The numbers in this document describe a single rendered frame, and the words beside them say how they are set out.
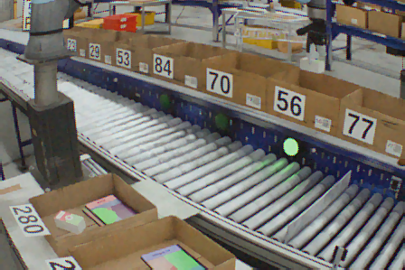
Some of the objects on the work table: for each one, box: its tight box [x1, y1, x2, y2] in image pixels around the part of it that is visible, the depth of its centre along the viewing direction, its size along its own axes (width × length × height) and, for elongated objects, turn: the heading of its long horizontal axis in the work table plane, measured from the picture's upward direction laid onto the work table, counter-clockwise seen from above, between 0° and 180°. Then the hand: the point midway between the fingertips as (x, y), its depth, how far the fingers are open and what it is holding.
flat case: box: [140, 244, 210, 270], centre depth 110 cm, size 14×19×2 cm
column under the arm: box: [27, 91, 97, 193], centre depth 155 cm, size 26×26×33 cm
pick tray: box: [28, 172, 158, 258], centre depth 126 cm, size 28×38×10 cm
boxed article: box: [54, 210, 86, 234], centre depth 124 cm, size 6×10×5 cm, turn 76°
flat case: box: [85, 194, 140, 225], centre depth 133 cm, size 14×19×2 cm
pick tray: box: [67, 215, 236, 270], centre depth 103 cm, size 28×38×10 cm
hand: (312, 60), depth 171 cm, fingers open, 6 cm apart
